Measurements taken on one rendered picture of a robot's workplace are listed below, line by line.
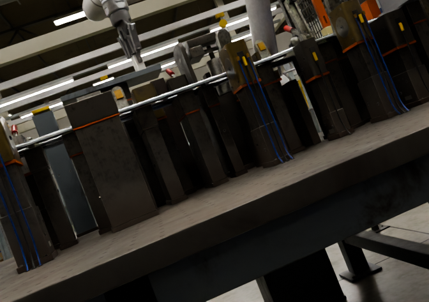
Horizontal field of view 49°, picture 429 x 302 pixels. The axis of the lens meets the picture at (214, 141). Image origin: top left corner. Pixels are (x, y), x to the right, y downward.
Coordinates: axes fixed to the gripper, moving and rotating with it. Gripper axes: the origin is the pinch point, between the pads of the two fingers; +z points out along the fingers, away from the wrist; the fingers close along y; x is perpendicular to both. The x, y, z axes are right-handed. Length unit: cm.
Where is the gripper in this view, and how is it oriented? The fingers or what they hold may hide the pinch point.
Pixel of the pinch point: (138, 64)
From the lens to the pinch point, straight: 177.4
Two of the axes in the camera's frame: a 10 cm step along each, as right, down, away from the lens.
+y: 5.1, -2.4, -8.3
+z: 3.7, 9.3, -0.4
